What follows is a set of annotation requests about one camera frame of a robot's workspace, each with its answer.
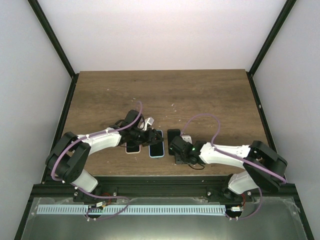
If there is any blue phone black screen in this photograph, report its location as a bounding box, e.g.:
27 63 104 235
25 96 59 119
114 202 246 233
148 130 165 158

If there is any pink phone black screen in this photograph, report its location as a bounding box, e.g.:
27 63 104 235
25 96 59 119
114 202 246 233
125 142 140 153

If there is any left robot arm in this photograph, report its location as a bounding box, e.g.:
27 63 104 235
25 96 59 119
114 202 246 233
45 109 164 202

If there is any black frame post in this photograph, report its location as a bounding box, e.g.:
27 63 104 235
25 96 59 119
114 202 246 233
246 0 298 78
26 0 77 79

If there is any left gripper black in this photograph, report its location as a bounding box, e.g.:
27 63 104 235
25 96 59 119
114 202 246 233
130 127 164 147

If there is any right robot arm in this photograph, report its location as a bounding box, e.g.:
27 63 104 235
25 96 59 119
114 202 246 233
168 136 288 202

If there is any right black frame post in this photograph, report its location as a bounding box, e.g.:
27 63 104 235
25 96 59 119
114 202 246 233
246 0 298 78

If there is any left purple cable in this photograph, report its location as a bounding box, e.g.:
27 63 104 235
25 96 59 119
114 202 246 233
50 100 144 222

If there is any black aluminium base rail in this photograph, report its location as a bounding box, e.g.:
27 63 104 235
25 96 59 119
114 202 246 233
30 175 298 199

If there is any white phone case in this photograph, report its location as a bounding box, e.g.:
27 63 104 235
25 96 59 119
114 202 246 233
124 141 142 154

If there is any light blue phone case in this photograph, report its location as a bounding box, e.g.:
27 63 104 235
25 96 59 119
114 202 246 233
148 130 165 158

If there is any left black frame post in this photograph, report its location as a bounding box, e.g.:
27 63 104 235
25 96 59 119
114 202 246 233
26 0 77 79

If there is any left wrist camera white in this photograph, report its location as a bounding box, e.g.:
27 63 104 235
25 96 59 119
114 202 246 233
144 117 154 129

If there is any light blue slotted cable duct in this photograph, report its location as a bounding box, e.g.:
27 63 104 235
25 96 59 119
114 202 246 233
36 204 226 216

